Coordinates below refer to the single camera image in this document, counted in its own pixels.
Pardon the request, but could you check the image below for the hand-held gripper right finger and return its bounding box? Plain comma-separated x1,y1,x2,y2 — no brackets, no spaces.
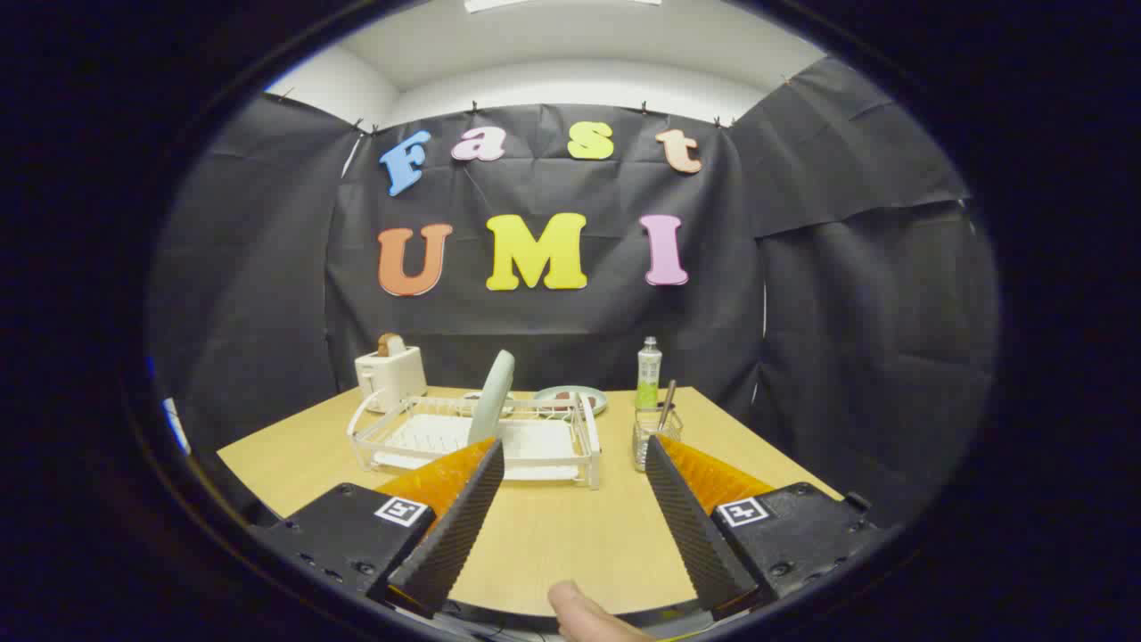
644,434,879,621

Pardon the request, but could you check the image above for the pale green plate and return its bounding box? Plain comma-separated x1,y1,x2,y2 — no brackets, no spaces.
467,350,516,445

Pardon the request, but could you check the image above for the ceiling light panel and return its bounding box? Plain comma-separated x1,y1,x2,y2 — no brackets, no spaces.
464,0,662,13

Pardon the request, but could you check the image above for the wooden handled metal spoon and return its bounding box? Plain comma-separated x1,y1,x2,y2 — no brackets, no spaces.
644,380,678,447

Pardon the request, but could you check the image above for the round green serving dish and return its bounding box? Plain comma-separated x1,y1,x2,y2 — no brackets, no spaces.
533,385,609,416

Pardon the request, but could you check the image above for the clear wire basket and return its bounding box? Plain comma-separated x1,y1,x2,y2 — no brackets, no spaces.
632,408,684,473

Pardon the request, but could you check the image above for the white ribbed drain tray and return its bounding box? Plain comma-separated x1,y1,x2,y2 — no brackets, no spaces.
373,413,580,482

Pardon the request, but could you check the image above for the white divided grain tray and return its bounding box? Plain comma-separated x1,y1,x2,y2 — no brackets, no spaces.
458,391,514,418

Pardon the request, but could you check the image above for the white toaster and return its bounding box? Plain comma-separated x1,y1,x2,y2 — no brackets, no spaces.
355,346,429,414

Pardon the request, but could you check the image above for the black backdrop cloth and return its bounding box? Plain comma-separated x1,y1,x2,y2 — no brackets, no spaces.
147,55,999,536

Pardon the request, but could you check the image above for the green drink bottle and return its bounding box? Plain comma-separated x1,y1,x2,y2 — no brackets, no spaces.
636,336,663,411

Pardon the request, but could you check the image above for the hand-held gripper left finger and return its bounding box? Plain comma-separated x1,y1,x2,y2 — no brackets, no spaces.
254,437,505,619

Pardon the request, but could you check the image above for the white wire dish rack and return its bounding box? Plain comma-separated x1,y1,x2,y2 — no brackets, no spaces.
346,390,603,490

